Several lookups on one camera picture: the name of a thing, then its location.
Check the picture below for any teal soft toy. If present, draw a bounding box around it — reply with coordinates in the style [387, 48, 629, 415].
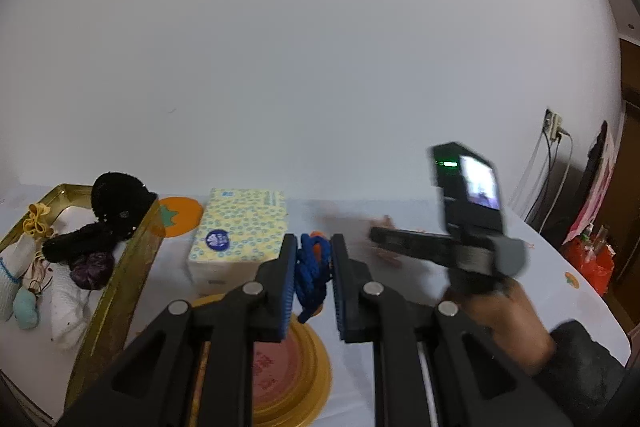
[12, 287, 41, 330]

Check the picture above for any blue orange knotted cord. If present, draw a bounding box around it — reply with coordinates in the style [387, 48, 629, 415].
[292, 231, 335, 324]

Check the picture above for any white cable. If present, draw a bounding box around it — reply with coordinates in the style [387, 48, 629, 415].
[510, 139, 548, 218]

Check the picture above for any black beaded scrunchie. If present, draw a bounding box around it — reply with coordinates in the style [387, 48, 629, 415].
[91, 172, 158, 240]

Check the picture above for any person's right hand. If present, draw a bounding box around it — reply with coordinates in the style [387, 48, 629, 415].
[447, 279, 558, 375]

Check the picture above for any yellow cloth scrunchie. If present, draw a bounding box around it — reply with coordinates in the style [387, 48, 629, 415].
[22, 203, 53, 238]

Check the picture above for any brown wooden cabinet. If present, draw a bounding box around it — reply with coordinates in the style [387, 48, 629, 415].
[607, 34, 640, 308]

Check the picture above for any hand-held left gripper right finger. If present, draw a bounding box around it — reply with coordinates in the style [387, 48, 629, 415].
[331, 234, 573, 427]

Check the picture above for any white knitted bunny sock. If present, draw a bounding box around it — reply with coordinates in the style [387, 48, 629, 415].
[0, 239, 38, 323]

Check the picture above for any person's right forearm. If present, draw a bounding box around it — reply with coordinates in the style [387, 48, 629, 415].
[527, 319, 628, 427]

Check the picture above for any black fuzzy cloth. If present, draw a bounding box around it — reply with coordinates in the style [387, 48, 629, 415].
[41, 222, 118, 264]

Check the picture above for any white wall socket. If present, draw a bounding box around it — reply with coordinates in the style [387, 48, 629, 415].
[544, 108, 563, 142]

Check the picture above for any white persimmon print tablecloth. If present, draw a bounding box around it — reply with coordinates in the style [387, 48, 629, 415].
[0, 192, 628, 427]

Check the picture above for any black cable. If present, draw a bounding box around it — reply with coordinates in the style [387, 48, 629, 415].
[530, 129, 573, 228]

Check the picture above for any dark purple scrunchie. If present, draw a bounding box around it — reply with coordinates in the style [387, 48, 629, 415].
[69, 251, 116, 292]

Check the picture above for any gold rectangular tin box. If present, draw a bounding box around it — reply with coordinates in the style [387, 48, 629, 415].
[0, 183, 166, 423]

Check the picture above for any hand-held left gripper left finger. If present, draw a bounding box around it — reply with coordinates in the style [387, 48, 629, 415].
[57, 234, 299, 427]

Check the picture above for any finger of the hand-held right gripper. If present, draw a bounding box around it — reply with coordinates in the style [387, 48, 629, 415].
[369, 226, 458, 269]

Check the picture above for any yellow dotted tissue pack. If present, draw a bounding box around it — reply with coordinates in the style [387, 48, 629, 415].
[187, 188, 291, 298]

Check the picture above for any red plastic bag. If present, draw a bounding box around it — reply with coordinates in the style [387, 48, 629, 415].
[560, 234, 616, 295]

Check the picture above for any round gold tin pink label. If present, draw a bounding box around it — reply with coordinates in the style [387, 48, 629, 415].
[190, 294, 332, 427]

